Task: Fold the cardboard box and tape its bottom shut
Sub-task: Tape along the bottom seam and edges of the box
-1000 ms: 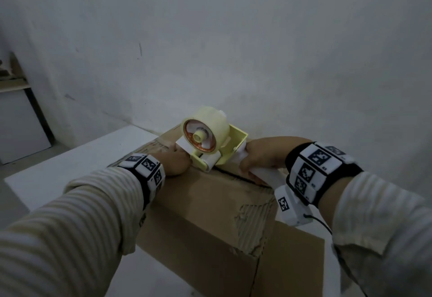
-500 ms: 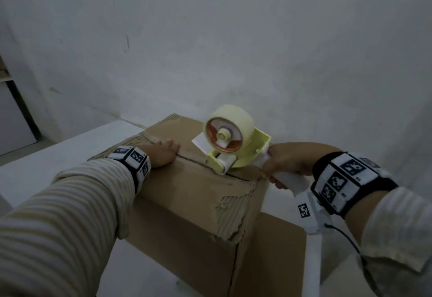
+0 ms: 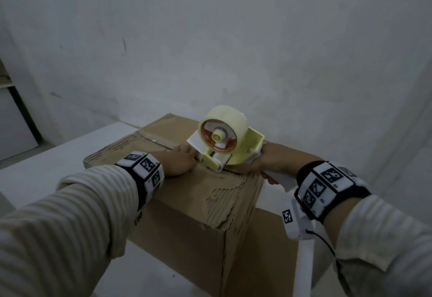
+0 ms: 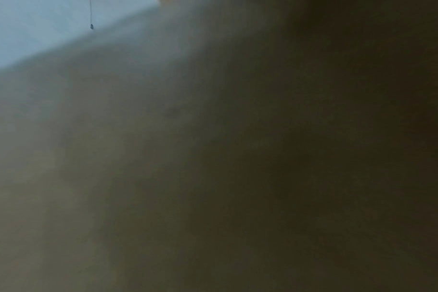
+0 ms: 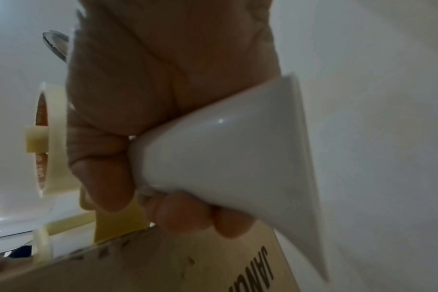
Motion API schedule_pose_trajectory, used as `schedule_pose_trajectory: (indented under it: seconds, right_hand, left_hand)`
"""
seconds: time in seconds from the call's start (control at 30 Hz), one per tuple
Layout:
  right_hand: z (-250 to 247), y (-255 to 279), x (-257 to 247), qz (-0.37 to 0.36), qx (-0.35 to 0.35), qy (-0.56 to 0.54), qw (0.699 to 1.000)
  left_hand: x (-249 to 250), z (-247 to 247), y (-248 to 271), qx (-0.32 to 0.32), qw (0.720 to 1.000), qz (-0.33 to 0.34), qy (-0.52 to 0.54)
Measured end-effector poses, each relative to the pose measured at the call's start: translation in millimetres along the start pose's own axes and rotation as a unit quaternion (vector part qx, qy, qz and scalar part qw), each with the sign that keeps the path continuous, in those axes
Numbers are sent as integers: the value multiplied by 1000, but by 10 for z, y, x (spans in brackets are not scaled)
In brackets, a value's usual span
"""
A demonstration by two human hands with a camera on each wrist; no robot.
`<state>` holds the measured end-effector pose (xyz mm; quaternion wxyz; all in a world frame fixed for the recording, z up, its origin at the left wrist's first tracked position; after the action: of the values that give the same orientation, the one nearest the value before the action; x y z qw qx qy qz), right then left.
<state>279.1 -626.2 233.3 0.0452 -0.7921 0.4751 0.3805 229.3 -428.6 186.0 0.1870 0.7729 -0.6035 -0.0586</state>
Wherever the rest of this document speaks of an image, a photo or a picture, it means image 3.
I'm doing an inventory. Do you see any person's left forearm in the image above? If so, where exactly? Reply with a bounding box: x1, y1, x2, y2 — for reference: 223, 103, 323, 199
0, 164, 140, 297

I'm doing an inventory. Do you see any black camera cable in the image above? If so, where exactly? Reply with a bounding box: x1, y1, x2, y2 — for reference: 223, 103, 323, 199
305, 228, 339, 259

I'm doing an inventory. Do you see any black marker wristband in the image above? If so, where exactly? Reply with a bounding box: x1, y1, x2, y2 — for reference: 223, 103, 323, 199
114, 151, 165, 212
293, 161, 373, 226

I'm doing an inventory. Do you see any person's right forearm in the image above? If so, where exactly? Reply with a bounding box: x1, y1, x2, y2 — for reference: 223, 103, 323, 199
332, 194, 432, 297

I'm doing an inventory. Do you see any yellow tape dispenser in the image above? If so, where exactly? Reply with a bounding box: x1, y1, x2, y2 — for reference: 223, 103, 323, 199
186, 105, 298, 194

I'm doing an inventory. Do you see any person's left hand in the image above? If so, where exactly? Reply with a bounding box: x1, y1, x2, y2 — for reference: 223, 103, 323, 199
153, 144, 200, 177

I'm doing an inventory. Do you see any person's right hand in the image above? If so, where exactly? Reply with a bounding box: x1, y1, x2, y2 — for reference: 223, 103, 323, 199
249, 143, 315, 185

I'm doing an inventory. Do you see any brown cardboard box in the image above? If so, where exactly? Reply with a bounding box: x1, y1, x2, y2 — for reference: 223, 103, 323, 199
83, 114, 302, 297

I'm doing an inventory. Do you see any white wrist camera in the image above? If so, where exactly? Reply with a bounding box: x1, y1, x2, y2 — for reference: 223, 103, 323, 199
133, 205, 146, 227
281, 199, 316, 241

